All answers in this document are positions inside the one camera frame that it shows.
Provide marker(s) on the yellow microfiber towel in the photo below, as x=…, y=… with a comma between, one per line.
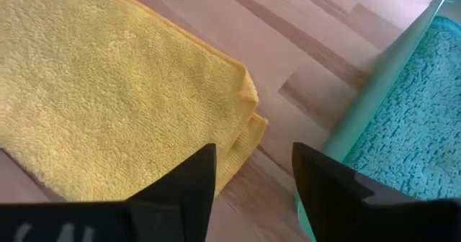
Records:
x=108, y=90

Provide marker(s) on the translucent teal plastic bin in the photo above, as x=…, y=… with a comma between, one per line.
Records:
x=374, y=90

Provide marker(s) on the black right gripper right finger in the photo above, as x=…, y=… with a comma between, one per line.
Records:
x=324, y=191

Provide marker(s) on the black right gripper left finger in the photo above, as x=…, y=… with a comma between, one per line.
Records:
x=180, y=199

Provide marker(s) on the teal microfiber towel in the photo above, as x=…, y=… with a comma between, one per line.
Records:
x=414, y=126

